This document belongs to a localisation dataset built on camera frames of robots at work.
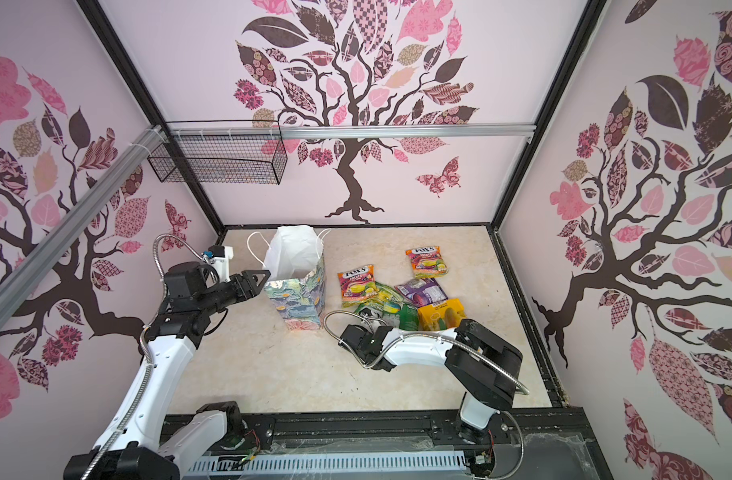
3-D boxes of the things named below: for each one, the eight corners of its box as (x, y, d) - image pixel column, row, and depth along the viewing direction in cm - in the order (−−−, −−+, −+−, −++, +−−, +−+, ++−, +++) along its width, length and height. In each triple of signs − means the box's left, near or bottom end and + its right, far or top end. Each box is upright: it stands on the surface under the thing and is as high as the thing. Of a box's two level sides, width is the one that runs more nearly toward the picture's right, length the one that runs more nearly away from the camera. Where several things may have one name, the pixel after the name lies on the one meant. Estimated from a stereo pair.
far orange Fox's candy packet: (417, 281, 105) (418, 276, 103) (406, 255, 113) (407, 249, 110) (448, 274, 107) (450, 269, 104) (436, 249, 115) (437, 244, 112)
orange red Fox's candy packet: (343, 304, 98) (342, 300, 96) (338, 276, 106) (337, 271, 103) (381, 297, 100) (381, 292, 98) (373, 269, 108) (373, 264, 105)
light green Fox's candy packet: (354, 317, 94) (354, 314, 92) (355, 304, 97) (355, 300, 95) (402, 317, 94) (402, 313, 92) (401, 304, 97) (401, 300, 95)
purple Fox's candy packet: (405, 312, 96) (406, 307, 94) (395, 289, 102) (396, 284, 99) (445, 300, 99) (447, 295, 96) (433, 278, 105) (434, 273, 102)
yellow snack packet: (423, 339, 91) (426, 331, 87) (413, 316, 96) (415, 308, 92) (466, 326, 94) (470, 318, 89) (454, 304, 99) (457, 296, 95)
